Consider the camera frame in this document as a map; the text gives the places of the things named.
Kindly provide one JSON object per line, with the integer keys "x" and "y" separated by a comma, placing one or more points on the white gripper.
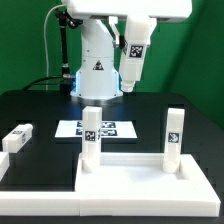
{"x": 162, "y": 10}

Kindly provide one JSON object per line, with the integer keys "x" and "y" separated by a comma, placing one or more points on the white desk top tray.
{"x": 142, "y": 174}

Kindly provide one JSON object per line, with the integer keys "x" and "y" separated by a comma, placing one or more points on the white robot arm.
{"x": 98, "y": 77}

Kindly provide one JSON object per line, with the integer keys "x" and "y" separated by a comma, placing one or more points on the fiducial marker sheet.
{"x": 110, "y": 129}

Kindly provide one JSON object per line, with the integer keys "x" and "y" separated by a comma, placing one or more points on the white L-shaped fence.
{"x": 22, "y": 203}

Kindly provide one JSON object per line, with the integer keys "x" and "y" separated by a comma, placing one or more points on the black camera stand pole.
{"x": 66, "y": 21}

